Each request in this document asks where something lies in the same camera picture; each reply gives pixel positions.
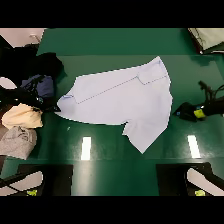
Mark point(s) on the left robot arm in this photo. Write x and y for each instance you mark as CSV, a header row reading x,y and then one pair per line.
x,y
22,182

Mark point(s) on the grey garment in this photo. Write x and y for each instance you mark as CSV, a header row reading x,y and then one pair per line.
x,y
16,141

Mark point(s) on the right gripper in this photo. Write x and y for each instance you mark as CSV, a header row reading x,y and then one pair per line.
x,y
186,112

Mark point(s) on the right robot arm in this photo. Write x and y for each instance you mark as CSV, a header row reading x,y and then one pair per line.
x,y
213,107

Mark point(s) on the black garment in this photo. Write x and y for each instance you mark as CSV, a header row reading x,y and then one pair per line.
x,y
46,65

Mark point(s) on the light blue shirt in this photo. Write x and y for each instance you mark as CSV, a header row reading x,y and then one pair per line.
x,y
120,100

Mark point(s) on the navy blue garment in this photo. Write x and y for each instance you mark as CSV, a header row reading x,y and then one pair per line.
x,y
45,86

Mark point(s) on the cream garment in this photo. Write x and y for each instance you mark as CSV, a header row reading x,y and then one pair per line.
x,y
21,116

